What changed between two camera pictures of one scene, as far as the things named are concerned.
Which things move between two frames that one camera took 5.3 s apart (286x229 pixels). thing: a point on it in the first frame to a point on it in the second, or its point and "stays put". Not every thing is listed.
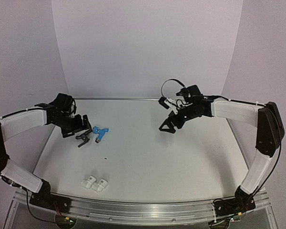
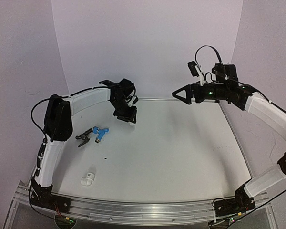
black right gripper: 174,119 to 193,92
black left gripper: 78,126 to 128,117
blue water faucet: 101,132 stays put
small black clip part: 84,138 stays put
